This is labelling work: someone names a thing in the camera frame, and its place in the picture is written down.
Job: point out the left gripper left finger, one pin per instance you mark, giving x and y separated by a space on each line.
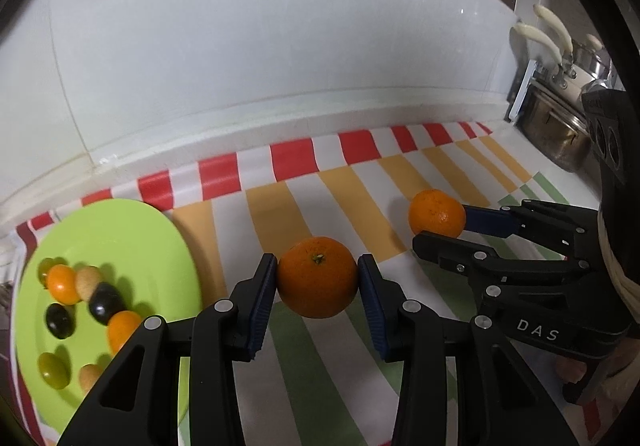
135 401

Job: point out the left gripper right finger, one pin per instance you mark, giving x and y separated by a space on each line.
500 400

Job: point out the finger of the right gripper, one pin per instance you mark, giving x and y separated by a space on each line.
571 231
483 267

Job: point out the beige longan fruit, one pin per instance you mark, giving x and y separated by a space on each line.
88 375
87 280

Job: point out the small orange kumquat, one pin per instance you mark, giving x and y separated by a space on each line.
120 327

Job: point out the green yellow tomato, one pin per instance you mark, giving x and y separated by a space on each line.
53 371
45 265

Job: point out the black dark plum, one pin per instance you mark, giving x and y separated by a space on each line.
59 321
105 302

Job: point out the orange cherry tomato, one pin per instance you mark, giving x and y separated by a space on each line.
61 283

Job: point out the large orange mandarin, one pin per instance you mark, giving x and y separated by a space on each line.
317 278

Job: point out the person's right hand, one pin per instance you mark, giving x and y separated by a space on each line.
569 370

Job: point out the stainless steel pot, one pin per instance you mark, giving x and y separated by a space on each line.
555 129

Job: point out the striped colourful table mat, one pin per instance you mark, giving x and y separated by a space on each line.
320 382

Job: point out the green plastic plate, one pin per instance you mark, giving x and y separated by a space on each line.
138 251

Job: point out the metal dish rack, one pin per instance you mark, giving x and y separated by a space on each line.
519 91

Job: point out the cream handled pan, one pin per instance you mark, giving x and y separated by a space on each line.
566 75

